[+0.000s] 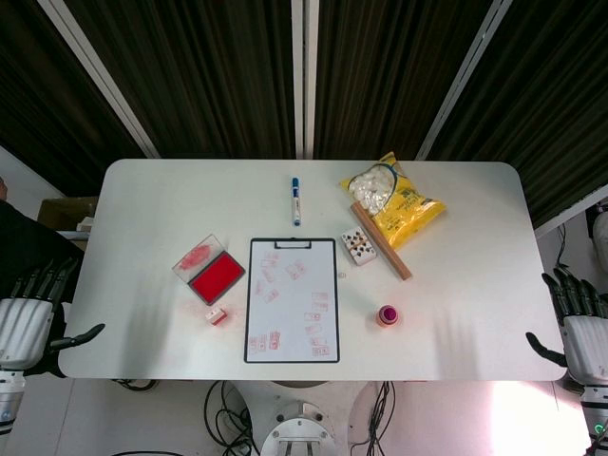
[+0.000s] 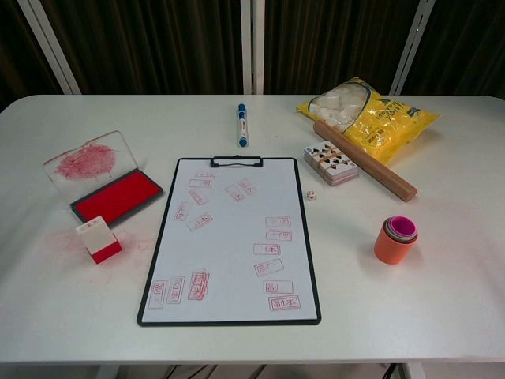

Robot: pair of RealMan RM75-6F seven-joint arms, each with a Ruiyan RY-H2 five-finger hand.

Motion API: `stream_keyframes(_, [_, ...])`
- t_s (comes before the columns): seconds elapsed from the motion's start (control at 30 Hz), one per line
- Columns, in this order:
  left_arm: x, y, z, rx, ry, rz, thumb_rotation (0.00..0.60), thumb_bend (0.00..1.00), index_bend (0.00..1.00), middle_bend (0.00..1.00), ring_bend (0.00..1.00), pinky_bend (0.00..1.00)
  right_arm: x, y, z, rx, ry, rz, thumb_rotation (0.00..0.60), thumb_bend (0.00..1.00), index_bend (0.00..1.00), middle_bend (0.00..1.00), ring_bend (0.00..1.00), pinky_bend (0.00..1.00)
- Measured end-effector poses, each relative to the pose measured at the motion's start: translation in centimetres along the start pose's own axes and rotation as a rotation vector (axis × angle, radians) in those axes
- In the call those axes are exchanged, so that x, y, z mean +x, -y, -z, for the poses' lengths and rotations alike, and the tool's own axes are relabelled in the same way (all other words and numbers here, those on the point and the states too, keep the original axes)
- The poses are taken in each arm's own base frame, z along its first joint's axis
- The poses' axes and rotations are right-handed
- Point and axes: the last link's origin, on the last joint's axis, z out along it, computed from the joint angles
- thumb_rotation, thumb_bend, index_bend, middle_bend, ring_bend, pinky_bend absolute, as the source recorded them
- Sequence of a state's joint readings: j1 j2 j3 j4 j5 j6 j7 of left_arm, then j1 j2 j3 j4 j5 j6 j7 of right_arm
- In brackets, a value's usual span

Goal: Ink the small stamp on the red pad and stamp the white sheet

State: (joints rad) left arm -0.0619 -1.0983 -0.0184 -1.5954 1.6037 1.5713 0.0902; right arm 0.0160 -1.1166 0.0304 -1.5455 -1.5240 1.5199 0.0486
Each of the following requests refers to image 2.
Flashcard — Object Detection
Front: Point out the small white stamp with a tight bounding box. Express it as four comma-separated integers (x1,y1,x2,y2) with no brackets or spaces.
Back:
76,215,121,265

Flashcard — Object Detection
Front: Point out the black clipboard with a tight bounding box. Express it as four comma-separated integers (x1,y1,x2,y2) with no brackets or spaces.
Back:
136,155,322,327

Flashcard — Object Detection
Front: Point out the white paper with red stamps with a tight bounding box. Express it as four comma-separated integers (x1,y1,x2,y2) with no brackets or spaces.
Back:
140,159,318,323

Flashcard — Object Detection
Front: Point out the blue and white marker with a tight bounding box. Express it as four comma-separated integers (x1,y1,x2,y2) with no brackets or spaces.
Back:
236,103,250,148

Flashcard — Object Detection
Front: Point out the deck of playing cards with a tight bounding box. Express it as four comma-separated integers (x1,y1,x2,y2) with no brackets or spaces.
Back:
302,141,361,187

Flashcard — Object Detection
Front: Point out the wooden rolling pin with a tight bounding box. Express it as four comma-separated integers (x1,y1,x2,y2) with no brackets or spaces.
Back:
312,120,418,202

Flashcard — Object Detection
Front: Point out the red ink pad clear lid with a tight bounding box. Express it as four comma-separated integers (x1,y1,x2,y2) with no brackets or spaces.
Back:
42,130,164,229

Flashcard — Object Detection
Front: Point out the yellow snack bag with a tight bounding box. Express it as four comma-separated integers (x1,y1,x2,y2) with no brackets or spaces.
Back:
295,76,440,166

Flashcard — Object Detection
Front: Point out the orange stacking cup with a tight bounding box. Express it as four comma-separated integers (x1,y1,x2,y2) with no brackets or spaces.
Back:
373,216,420,266

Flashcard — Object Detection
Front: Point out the magenta stacking cup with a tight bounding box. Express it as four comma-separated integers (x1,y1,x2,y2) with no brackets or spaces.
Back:
390,215,417,238

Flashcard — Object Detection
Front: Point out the dark pleated curtain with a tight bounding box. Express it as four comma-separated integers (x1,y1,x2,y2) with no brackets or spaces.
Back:
0,0,505,114

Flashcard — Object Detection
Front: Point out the white upright frame post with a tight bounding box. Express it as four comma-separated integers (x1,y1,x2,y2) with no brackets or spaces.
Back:
236,0,266,95

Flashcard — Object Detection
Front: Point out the white slanted frame post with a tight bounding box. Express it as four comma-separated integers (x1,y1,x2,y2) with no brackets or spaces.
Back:
390,0,437,96
17,0,82,95

